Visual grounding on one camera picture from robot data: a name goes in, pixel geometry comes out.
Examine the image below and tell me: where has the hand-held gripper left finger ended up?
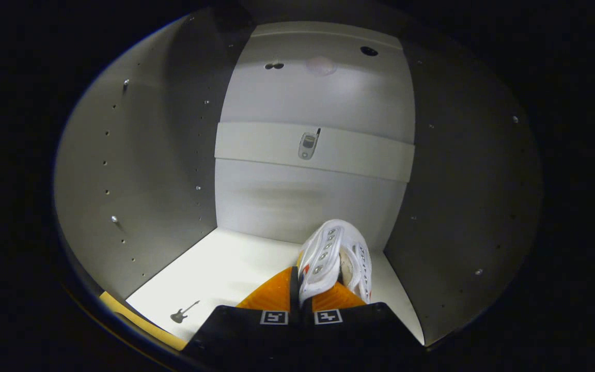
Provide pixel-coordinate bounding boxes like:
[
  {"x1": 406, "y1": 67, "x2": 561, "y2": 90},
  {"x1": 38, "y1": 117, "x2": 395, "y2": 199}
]
[{"x1": 181, "y1": 266, "x2": 300, "y2": 365}]

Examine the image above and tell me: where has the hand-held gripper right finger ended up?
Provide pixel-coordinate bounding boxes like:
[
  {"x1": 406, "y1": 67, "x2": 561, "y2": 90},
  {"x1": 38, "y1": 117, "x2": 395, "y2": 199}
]
[{"x1": 300, "y1": 281, "x2": 427, "y2": 362}]

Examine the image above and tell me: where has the white shoe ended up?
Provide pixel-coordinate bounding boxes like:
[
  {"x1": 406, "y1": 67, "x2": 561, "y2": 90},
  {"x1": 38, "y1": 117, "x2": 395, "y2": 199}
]
[{"x1": 297, "y1": 219, "x2": 373, "y2": 306}]

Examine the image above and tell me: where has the grey shoe cabinet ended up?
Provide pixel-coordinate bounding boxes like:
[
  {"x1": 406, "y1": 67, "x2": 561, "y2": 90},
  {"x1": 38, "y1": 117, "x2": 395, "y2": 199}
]
[{"x1": 53, "y1": 5, "x2": 544, "y2": 358}]

